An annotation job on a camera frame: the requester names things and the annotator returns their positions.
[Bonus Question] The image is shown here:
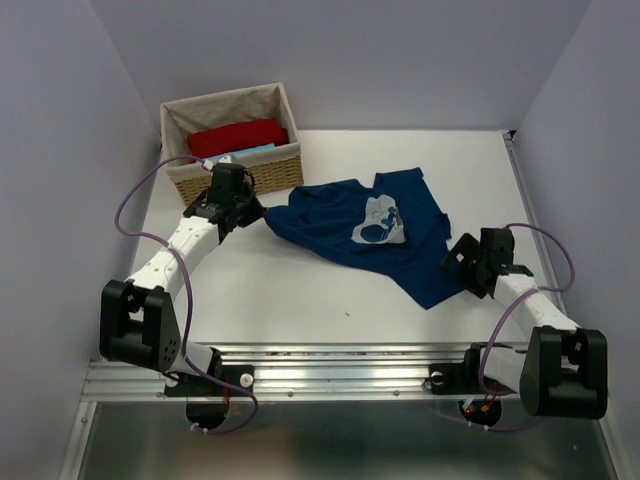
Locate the dark blue t shirt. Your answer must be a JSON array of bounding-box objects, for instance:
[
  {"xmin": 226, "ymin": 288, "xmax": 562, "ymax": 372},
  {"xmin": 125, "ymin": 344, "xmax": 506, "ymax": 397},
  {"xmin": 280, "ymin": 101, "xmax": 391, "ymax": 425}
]
[{"xmin": 264, "ymin": 168, "xmax": 464, "ymax": 309}]

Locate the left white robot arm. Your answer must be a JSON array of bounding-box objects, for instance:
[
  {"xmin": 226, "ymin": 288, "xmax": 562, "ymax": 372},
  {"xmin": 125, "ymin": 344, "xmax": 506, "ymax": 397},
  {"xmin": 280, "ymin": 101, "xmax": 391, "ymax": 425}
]
[{"xmin": 99, "ymin": 154, "xmax": 266, "ymax": 395}]

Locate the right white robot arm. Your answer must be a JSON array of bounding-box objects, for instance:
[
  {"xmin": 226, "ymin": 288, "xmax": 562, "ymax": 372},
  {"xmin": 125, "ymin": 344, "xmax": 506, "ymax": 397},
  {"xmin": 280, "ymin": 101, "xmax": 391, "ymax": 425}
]
[{"xmin": 424, "ymin": 227, "xmax": 608, "ymax": 427}]

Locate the rolled red t shirt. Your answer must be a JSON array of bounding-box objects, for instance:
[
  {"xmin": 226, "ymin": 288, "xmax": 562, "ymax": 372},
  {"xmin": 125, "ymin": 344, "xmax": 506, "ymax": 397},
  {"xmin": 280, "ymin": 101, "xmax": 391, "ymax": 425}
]
[{"xmin": 187, "ymin": 118, "xmax": 289, "ymax": 158}]

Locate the rolled light blue t shirt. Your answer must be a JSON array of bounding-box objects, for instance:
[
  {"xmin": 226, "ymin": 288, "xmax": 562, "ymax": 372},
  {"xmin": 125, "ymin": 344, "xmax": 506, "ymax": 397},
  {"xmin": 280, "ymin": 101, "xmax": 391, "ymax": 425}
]
[{"xmin": 203, "ymin": 143, "xmax": 275, "ymax": 162}]

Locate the wicker basket with liner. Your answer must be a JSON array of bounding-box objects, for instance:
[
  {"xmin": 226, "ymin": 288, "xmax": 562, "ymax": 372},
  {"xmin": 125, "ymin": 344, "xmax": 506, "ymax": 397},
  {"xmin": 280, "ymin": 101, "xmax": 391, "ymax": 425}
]
[{"xmin": 160, "ymin": 82, "xmax": 304, "ymax": 205}]

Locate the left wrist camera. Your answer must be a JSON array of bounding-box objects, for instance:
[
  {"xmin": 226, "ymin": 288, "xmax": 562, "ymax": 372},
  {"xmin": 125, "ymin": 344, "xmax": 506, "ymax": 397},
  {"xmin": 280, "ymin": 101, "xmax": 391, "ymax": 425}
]
[{"xmin": 201, "ymin": 153, "xmax": 237, "ymax": 171}]

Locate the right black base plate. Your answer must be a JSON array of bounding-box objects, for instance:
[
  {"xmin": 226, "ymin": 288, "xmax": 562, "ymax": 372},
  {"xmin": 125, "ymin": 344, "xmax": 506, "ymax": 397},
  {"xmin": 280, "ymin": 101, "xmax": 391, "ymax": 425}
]
[{"xmin": 423, "ymin": 357, "xmax": 521, "ymax": 397}]

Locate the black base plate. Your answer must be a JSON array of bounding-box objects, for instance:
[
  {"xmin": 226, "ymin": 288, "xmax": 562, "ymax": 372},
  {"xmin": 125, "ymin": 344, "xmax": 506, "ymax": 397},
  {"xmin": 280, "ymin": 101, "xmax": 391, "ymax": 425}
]
[
  {"xmin": 423, "ymin": 357, "xmax": 521, "ymax": 397},
  {"xmin": 163, "ymin": 364, "xmax": 255, "ymax": 398}
]

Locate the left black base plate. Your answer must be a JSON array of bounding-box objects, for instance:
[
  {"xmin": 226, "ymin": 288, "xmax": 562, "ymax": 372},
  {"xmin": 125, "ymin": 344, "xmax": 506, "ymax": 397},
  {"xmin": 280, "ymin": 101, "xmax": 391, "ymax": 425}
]
[{"xmin": 163, "ymin": 364, "xmax": 255, "ymax": 398}]

